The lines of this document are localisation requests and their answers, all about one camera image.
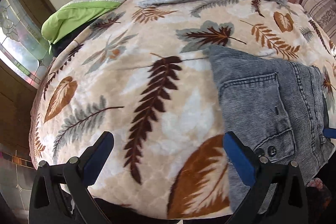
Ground stained glass wooden door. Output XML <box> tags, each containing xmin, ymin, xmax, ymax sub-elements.
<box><xmin>1</xmin><ymin>0</ymin><xmax>55</xmax><ymax>153</ymax></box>

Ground leaf pattern fleece blanket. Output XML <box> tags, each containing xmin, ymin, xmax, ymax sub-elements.
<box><xmin>30</xmin><ymin>0</ymin><xmax>335</xmax><ymax>219</ymax></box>

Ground grey denim pants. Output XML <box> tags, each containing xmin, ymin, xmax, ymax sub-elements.
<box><xmin>204</xmin><ymin>44</ymin><xmax>336</xmax><ymax>215</ymax></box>

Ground striped beige sofa cushion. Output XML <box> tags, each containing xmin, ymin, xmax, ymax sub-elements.
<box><xmin>301</xmin><ymin>0</ymin><xmax>335</xmax><ymax>43</ymax></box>

